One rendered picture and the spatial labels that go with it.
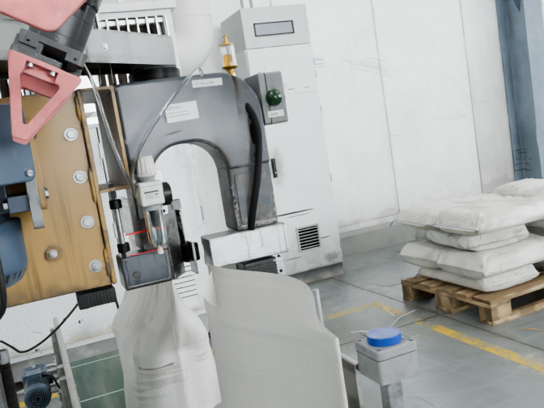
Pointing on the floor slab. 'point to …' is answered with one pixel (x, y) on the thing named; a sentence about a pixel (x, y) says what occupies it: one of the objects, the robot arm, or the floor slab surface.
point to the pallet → (474, 297)
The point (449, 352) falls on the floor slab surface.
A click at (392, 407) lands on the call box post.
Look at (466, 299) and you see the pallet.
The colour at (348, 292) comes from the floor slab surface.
